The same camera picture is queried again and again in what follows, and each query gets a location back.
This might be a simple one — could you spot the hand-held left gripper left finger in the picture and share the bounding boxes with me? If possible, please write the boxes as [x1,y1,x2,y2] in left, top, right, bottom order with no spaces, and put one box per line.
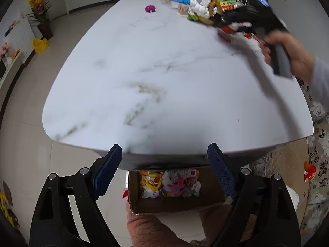
[29,143,123,247]

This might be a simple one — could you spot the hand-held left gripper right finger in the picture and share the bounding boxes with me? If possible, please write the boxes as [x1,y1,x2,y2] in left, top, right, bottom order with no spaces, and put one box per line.
[207,142,302,247]

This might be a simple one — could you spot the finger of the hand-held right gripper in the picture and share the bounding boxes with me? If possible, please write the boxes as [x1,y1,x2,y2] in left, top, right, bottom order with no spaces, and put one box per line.
[216,13,239,29]

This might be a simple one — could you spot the red wrapper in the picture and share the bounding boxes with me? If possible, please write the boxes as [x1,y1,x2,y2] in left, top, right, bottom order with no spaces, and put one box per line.
[217,27,236,43]

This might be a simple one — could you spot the brown cardboard box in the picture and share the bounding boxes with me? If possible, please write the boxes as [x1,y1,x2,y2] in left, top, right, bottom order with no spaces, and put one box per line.
[128,166,226,215]

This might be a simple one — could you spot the person's right hand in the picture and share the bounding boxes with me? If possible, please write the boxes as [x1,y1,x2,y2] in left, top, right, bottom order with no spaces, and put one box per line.
[259,30,316,79]

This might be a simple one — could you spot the red yellow packet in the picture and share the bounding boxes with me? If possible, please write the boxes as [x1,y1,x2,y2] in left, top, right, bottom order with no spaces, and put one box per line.
[221,1,238,11]

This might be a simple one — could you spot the yellow green toy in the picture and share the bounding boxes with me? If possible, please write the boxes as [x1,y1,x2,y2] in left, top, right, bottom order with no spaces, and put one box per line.
[187,14,210,25]

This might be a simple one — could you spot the white crumpled tissue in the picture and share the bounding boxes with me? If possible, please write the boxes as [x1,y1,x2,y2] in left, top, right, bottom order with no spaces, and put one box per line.
[189,0,213,18]

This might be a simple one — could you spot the pile of colourful wrappers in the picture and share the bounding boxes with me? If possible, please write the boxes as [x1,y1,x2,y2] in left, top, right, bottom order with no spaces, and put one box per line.
[139,168,202,199]

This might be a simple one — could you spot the red plush toy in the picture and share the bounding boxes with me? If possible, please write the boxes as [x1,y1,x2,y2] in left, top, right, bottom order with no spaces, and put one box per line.
[303,161,317,182]

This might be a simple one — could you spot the floral sofa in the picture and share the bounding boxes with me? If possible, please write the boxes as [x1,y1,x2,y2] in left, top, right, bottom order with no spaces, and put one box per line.
[250,76,329,237]

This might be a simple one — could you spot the yellow potty chair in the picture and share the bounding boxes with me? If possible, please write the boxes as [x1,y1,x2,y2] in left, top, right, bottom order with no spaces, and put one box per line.
[32,37,50,55]

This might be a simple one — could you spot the white perforated cabinet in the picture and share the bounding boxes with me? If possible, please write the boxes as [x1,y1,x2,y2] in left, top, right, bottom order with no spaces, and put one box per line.
[5,17,36,60]

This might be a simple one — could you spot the pink flowers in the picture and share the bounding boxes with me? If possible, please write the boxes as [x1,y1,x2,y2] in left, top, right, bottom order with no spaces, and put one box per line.
[0,42,12,58]

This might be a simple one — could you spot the potted yellow flowers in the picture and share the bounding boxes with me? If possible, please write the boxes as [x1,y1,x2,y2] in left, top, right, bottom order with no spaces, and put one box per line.
[27,0,54,41]

